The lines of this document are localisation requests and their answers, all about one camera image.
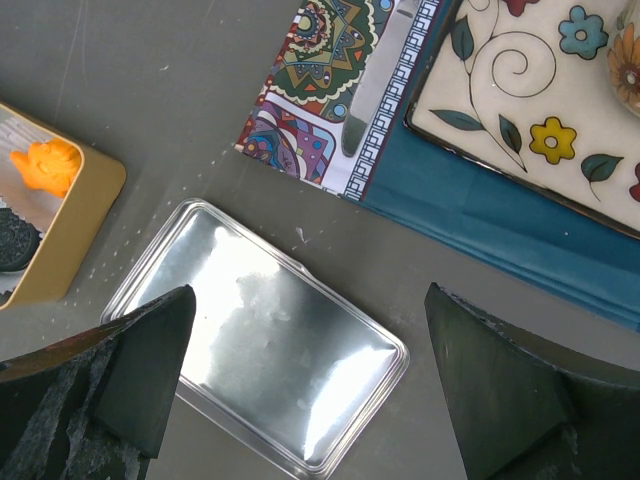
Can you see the patterned cloth mat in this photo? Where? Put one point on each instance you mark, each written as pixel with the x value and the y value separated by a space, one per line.
pixel 296 127

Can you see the yellow cookie tin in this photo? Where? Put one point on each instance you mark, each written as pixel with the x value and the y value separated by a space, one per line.
pixel 69 232

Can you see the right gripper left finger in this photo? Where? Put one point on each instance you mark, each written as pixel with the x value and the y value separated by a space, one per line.
pixel 96 405

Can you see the silver tin lid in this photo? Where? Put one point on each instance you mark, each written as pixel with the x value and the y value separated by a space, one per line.
pixel 277 359

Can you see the wooden puzzle board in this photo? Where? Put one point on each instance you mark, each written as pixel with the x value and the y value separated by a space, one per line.
pixel 522 88

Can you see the silver butter knife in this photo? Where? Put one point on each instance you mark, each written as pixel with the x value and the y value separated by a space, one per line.
pixel 377 72

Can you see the white bowl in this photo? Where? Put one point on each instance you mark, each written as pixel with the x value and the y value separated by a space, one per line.
pixel 622 57

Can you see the orange fish cookie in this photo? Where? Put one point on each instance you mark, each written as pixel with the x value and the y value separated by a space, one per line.
pixel 48 166

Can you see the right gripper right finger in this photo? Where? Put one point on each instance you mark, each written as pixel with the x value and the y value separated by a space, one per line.
pixel 523 407

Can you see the black round cookie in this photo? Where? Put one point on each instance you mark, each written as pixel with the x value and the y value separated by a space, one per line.
pixel 19 242

